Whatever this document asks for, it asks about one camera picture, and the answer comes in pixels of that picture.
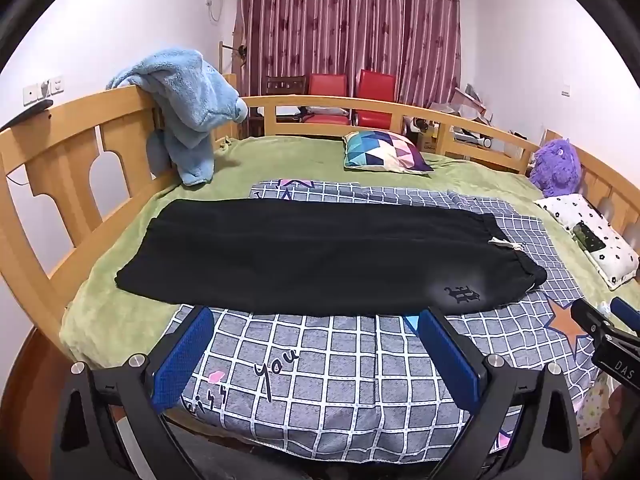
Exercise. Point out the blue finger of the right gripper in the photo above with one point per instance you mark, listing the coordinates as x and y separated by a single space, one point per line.
627 314

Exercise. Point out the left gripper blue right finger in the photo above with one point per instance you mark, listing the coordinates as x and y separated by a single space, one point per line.
457 360

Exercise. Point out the green fleece bed sheet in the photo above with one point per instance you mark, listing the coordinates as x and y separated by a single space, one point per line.
105 325

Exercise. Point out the colourful geometric pillow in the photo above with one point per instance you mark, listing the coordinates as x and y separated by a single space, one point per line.
380 150

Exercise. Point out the purple plush toy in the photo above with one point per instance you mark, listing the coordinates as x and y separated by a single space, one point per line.
556 170

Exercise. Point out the wall power sockets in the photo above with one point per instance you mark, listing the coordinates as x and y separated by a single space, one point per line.
43 90

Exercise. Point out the wooden bed frame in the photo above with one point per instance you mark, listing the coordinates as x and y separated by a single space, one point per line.
58 147

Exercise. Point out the person right hand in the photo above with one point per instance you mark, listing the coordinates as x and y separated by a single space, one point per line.
614 450

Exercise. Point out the red chair right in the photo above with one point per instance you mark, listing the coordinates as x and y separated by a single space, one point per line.
377 87

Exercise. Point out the dark wooden chair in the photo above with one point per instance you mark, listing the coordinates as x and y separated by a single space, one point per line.
278 86

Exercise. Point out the grey checked quilt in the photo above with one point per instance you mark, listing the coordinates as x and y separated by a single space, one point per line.
355 389

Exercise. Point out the black pants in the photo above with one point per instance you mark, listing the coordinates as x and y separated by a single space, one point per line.
276 256

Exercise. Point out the white dotted pillow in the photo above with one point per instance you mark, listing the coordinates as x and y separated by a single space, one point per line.
615 260

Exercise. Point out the light blue fleece garment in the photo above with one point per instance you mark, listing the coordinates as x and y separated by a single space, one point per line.
194 99

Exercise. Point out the maroon curtain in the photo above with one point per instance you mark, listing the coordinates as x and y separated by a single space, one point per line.
418 42

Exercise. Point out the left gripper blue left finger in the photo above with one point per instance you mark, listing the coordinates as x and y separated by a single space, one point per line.
174 358

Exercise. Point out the phone on dotted pillow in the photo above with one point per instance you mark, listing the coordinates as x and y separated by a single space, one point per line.
586 239

